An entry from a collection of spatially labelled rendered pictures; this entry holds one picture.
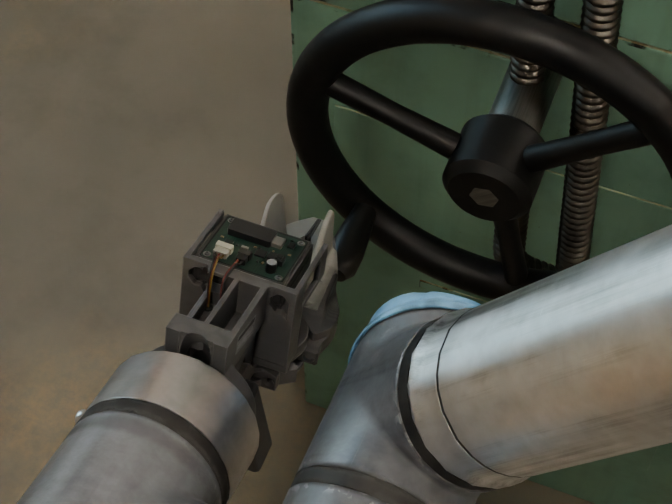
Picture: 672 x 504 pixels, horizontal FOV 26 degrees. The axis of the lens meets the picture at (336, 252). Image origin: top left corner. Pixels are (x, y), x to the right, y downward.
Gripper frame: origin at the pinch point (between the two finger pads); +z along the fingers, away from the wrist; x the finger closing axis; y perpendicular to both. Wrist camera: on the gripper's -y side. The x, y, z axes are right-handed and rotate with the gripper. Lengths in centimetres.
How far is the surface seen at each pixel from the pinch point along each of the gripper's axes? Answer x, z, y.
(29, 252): 52, 55, -61
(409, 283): -0.4, 36.0, -30.3
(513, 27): -10.2, -1.6, 20.5
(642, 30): -16.6, 9.0, 17.0
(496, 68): -5.9, 24.4, 2.5
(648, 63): -17.5, 9.9, 14.4
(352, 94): -0.6, 2.3, 10.6
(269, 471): 12, 39, -66
